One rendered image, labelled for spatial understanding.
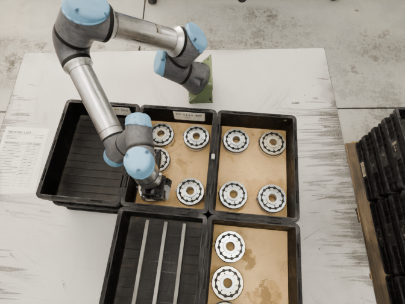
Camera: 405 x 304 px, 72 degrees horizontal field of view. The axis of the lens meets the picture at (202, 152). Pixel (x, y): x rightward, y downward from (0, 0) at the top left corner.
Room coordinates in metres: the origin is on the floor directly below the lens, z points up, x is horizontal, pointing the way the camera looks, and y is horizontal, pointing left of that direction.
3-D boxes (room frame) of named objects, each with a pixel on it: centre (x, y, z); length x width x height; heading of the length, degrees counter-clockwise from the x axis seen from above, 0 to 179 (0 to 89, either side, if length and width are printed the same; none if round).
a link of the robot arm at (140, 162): (0.27, 0.17, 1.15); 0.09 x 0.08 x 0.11; 5
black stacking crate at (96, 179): (0.43, 0.41, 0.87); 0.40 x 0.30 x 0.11; 171
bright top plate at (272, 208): (0.21, -0.24, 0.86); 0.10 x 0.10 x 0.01
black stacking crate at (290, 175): (0.33, -0.18, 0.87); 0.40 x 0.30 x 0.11; 171
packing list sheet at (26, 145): (0.51, 0.84, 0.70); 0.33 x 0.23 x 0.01; 176
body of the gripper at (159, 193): (0.26, 0.17, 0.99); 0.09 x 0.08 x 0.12; 175
